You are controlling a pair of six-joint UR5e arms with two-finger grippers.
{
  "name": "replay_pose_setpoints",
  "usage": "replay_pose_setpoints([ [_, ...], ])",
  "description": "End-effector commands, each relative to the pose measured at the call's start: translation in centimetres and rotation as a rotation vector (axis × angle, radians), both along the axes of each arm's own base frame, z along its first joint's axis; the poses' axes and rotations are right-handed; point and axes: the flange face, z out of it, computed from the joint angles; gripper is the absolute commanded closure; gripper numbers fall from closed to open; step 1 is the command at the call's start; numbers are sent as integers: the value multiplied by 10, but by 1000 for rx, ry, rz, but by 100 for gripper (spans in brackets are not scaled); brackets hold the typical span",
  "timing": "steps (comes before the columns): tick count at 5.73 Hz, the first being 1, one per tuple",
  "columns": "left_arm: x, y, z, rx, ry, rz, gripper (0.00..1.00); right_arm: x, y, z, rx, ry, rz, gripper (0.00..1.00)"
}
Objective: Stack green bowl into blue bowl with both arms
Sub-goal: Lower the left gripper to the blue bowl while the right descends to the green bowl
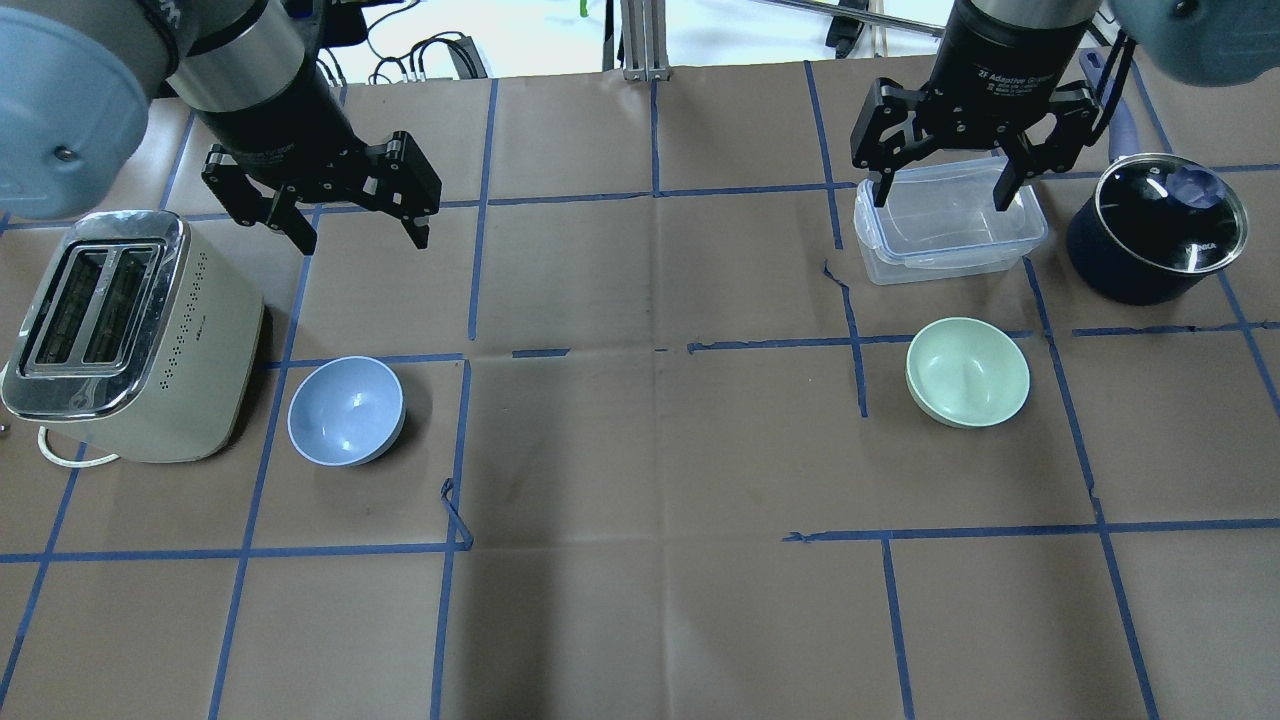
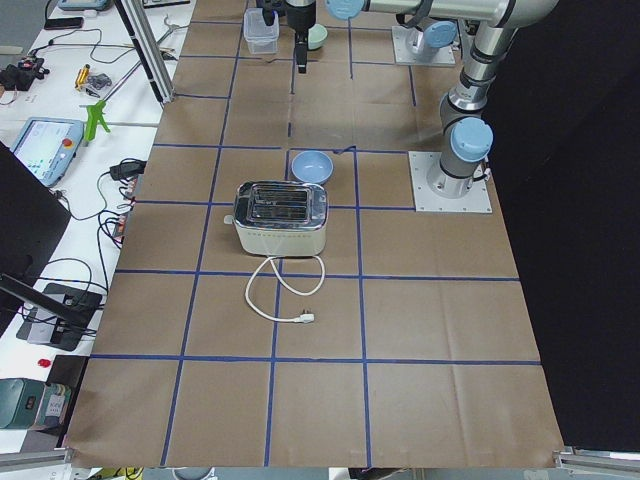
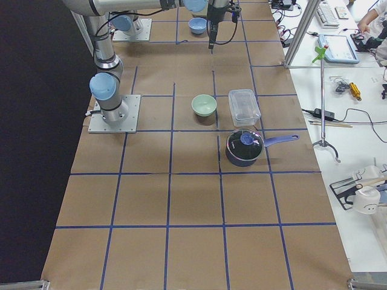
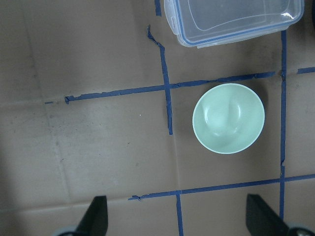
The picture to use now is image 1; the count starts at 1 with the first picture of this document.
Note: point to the dark blue pot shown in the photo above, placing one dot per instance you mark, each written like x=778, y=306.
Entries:
x=1109, y=271

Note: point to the aluminium frame post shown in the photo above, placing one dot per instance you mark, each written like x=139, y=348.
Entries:
x=643, y=40

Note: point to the green bowl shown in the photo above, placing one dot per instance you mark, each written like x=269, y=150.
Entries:
x=966, y=374

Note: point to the blue bowl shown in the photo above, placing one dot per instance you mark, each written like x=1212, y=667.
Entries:
x=348, y=412

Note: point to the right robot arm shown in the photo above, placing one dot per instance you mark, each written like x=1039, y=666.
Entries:
x=1200, y=43

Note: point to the glass pot lid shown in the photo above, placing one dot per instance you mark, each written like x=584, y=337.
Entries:
x=1172, y=213

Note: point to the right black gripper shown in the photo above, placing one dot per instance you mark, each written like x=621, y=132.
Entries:
x=1005, y=52

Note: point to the clear plastic container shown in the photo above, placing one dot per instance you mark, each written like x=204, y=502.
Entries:
x=941, y=222

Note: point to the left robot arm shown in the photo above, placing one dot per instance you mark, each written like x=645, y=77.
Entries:
x=78, y=78

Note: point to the cream chrome toaster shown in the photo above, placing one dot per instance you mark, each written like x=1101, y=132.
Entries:
x=139, y=340

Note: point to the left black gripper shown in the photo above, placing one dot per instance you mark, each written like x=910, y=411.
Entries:
x=272, y=118

